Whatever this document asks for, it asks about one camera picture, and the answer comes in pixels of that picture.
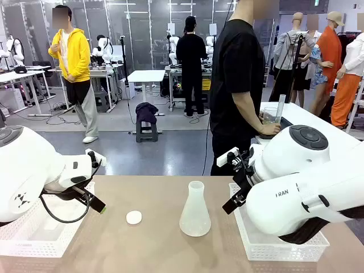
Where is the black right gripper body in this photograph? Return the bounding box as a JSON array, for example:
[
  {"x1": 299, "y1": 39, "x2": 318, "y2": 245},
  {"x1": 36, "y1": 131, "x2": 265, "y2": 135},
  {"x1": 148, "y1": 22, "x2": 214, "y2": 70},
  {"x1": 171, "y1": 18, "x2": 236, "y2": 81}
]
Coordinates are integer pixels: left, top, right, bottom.
[{"x1": 232, "y1": 166, "x2": 257, "y2": 197}]

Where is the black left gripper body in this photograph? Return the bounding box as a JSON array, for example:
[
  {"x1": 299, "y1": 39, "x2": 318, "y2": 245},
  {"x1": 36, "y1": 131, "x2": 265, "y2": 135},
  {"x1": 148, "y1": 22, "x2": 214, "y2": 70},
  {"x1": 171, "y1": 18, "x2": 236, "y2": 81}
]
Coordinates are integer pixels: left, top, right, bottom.
[{"x1": 42, "y1": 187, "x2": 86, "y2": 200}]

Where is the translucent plastic conical flask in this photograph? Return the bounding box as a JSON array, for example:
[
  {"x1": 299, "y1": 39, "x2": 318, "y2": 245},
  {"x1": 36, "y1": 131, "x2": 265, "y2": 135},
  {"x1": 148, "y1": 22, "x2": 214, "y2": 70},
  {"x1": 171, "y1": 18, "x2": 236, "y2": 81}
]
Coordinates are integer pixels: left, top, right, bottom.
[{"x1": 179, "y1": 181, "x2": 212, "y2": 237}]

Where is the white round flask cap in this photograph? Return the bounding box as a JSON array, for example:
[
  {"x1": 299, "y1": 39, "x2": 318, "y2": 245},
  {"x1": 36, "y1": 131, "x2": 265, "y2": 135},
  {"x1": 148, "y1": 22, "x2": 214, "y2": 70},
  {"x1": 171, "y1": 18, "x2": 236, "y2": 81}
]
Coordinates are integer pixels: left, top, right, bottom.
[{"x1": 126, "y1": 210, "x2": 143, "y2": 225}]

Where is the white perforated plastic basket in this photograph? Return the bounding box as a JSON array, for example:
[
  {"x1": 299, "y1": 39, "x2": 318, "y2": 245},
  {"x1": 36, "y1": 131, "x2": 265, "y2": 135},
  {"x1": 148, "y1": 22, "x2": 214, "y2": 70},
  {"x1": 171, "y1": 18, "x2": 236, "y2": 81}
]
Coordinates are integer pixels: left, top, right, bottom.
[
  {"x1": 229, "y1": 182, "x2": 330, "y2": 262},
  {"x1": 0, "y1": 180, "x2": 96, "y2": 259}
]

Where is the clear plastic measuring jug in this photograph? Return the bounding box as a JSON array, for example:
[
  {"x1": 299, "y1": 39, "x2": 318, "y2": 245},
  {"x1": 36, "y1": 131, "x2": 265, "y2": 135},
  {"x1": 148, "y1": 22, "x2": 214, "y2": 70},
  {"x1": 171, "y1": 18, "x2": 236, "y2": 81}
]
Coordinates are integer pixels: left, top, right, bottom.
[{"x1": 263, "y1": 106, "x2": 279, "y2": 125}]

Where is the clear graduated cylinder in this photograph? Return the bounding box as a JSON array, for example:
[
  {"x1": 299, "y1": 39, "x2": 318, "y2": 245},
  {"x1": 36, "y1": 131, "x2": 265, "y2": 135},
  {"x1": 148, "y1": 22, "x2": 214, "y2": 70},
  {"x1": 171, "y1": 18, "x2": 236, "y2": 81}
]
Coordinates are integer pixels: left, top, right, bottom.
[{"x1": 274, "y1": 94, "x2": 286, "y2": 126}]

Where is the person's right forearm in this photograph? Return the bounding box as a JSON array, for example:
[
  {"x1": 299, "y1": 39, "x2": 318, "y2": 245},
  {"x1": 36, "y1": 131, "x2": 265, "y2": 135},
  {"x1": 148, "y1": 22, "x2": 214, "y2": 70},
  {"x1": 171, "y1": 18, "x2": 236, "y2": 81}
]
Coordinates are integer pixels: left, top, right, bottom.
[{"x1": 237, "y1": 102, "x2": 265, "y2": 135}]

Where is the person's right hand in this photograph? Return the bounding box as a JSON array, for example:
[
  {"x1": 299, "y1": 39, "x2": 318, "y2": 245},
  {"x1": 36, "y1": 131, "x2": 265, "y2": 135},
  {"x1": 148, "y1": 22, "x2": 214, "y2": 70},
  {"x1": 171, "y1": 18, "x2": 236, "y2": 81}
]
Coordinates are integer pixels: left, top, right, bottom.
[{"x1": 259, "y1": 123, "x2": 283, "y2": 136}]

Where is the black tray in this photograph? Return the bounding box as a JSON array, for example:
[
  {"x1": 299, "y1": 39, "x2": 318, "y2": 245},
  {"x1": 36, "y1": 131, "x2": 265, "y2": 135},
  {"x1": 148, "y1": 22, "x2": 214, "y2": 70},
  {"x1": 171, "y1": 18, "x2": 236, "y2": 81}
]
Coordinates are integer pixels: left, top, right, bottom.
[{"x1": 255, "y1": 116, "x2": 294, "y2": 140}]

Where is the grey step stool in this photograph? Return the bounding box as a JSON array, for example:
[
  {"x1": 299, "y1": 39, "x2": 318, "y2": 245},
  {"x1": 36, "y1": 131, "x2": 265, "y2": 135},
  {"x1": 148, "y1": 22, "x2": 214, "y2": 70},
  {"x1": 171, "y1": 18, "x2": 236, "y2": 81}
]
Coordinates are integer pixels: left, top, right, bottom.
[{"x1": 135, "y1": 119, "x2": 163, "y2": 143}]

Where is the black step stool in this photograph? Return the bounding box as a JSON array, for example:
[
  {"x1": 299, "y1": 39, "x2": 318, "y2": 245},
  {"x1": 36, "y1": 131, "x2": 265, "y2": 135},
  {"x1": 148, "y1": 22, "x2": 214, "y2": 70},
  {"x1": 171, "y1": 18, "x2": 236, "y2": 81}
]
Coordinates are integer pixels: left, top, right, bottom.
[{"x1": 93, "y1": 88, "x2": 111, "y2": 113}]

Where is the dark cloth bundle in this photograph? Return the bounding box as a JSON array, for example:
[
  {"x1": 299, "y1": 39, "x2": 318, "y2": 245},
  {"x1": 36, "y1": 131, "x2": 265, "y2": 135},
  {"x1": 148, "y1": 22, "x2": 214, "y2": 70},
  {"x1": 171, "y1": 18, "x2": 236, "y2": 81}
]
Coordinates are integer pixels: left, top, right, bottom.
[{"x1": 135, "y1": 102, "x2": 159, "y2": 125}]

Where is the person in black t-shirt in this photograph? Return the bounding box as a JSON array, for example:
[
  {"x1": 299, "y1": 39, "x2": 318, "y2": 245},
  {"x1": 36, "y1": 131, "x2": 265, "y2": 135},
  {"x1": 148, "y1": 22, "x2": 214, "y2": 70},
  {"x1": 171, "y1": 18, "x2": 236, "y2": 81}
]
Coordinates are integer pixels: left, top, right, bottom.
[{"x1": 209, "y1": 0, "x2": 282, "y2": 177}]

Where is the white office desk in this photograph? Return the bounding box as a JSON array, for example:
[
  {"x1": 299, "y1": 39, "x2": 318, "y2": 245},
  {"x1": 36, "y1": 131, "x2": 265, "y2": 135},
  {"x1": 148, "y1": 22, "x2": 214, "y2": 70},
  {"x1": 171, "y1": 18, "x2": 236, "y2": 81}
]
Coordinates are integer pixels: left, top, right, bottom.
[{"x1": 0, "y1": 64, "x2": 56, "y2": 117}]

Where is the mannequin in floral garment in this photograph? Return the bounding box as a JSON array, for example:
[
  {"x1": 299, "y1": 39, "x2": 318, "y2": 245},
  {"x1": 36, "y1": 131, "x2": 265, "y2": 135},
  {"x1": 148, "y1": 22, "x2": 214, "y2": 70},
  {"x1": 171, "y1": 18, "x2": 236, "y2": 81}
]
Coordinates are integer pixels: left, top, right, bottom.
[{"x1": 292, "y1": 13, "x2": 334, "y2": 108}]

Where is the white workbench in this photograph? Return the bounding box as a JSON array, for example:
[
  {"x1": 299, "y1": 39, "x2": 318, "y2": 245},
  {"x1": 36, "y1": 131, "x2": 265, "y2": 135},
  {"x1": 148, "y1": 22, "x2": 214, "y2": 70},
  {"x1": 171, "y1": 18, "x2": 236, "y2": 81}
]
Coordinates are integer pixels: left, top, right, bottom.
[{"x1": 85, "y1": 63, "x2": 126, "y2": 112}]

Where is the person in black clothes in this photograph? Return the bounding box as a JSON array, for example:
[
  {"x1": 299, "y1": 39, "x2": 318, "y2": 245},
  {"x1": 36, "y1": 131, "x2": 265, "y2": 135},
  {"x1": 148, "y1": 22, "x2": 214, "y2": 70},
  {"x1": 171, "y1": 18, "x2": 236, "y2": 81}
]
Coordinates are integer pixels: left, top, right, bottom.
[{"x1": 175, "y1": 15, "x2": 208, "y2": 119}]

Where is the white standing desk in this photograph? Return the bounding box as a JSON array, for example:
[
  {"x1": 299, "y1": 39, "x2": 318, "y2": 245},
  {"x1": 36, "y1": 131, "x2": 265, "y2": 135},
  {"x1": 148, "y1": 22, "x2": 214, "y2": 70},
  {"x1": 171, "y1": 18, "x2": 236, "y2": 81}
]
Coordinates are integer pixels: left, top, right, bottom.
[{"x1": 127, "y1": 69, "x2": 167, "y2": 116}]

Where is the mannequin in grey shirt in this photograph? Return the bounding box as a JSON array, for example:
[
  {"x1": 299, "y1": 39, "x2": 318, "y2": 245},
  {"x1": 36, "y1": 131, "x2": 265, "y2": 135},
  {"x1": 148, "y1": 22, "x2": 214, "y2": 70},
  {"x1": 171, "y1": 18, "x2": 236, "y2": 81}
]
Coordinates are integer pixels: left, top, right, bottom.
[{"x1": 268, "y1": 11, "x2": 317, "y2": 104}]

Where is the mannequin in orange trousers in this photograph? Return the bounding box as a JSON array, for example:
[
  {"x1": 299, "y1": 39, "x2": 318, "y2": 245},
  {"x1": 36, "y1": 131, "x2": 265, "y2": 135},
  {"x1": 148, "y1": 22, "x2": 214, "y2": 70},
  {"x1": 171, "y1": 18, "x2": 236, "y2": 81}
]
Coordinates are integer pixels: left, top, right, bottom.
[{"x1": 330, "y1": 13, "x2": 364, "y2": 129}]

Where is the black tripod pole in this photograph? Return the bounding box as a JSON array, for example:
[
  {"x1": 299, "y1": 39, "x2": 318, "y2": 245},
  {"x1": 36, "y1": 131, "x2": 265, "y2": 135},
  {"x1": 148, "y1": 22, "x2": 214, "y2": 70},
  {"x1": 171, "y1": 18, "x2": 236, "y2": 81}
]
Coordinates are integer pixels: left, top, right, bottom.
[{"x1": 119, "y1": 35, "x2": 129, "y2": 100}]

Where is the person in yellow hoodie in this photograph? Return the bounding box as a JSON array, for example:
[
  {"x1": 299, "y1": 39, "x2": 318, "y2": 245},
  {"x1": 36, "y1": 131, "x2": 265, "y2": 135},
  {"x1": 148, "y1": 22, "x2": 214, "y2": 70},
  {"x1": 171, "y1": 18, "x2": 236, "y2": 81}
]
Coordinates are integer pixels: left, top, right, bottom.
[{"x1": 47, "y1": 4, "x2": 100, "y2": 144}]

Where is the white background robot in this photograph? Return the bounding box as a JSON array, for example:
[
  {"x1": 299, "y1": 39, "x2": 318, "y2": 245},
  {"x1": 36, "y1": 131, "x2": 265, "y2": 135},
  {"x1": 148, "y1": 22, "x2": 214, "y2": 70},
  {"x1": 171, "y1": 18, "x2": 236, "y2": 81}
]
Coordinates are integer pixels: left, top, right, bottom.
[
  {"x1": 5, "y1": 35, "x2": 25, "y2": 68},
  {"x1": 167, "y1": 35, "x2": 181, "y2": 68}
]

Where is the white humanoid robot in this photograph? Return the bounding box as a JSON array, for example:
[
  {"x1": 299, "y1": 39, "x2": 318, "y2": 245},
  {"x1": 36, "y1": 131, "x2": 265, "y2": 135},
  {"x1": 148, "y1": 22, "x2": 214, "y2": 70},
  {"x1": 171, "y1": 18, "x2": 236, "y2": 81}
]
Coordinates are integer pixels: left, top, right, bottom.
[{"x1": 91, "y1": 34, "x2": 114, "y2": 65}]

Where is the mannequin in orange dress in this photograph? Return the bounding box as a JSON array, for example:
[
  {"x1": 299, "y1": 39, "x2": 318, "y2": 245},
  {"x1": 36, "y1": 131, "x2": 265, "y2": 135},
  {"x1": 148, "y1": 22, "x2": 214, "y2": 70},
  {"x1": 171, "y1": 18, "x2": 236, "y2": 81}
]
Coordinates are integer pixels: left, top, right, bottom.
[{"x1": 309, "y1": 11, "x2": 346, "y2": 115}]

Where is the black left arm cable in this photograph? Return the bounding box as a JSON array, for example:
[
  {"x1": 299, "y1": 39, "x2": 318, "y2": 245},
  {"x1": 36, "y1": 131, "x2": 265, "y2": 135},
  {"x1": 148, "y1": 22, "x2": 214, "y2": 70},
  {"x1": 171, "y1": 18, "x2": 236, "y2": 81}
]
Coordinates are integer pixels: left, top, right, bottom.
[{"x1": 39, "y1": 193, "x2": 92, "y2": 225}]

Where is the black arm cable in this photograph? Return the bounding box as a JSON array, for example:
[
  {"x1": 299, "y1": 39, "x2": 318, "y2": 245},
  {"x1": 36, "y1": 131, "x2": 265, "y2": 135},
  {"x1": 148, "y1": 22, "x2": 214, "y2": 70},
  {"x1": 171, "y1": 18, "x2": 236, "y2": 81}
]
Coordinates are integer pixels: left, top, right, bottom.
[
  {"x1": 278, "y1": 209, "x2": 364, "y2": 246},
  {"x1": 39, "y1": 193, "x2": 92, "y2": 225}
]

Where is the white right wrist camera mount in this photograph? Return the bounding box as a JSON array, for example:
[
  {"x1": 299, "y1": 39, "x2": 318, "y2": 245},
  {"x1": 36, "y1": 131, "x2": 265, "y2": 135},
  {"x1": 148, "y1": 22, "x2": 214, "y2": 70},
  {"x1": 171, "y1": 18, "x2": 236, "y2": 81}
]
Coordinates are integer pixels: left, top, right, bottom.
[{"x1": 216, "y1": 146, "x2": 238, "y2": 168}]

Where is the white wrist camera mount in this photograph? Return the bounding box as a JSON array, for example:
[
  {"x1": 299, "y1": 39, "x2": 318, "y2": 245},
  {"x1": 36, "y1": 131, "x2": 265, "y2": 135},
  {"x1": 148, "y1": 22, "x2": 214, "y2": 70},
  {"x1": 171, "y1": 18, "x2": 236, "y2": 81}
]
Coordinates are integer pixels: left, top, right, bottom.
[
  {"x1": 216, "y1": 146, "x2": 238, "y2": 168},
  {"x1": 85, "y1": 148, "x2": 107, "y2": 167}
]

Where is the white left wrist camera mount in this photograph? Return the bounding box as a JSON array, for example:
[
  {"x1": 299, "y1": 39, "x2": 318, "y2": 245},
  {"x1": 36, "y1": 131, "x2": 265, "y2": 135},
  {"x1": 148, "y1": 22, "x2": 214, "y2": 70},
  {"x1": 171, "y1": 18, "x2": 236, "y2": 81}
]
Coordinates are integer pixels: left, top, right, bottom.
[{"x1": 85, "y1": 148, "x2": 107, "y2": 167}]

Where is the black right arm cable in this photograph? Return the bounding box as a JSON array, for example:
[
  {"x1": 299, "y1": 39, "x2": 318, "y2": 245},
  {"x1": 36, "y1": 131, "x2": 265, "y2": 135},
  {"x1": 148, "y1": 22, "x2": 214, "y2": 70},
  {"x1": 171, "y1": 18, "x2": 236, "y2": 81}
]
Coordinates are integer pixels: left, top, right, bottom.
[{"x1": 278, "y1": 209, "x2": 364, "y2": 246}]

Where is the black camera tripod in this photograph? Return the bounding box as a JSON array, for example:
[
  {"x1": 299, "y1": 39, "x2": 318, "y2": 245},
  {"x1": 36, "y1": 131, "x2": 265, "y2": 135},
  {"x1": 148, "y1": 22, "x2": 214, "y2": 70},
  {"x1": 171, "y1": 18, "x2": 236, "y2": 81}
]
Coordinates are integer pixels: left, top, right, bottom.
[{"x1": 268, "y1": 31, "x2": 305, "y2": 104}]

